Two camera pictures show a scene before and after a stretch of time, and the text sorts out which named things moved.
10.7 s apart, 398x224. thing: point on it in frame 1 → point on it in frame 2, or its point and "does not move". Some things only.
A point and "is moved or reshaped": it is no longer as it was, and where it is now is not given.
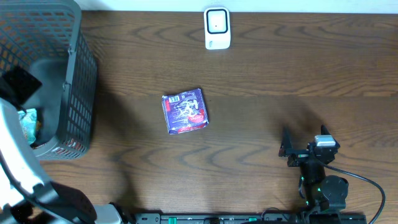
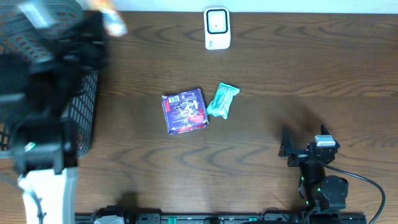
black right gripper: x=299 y=156 does not move
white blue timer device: x=217 y=28 does not move
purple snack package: x=185 y=111 does not move
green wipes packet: x=28 y=122 is moved or reshaped
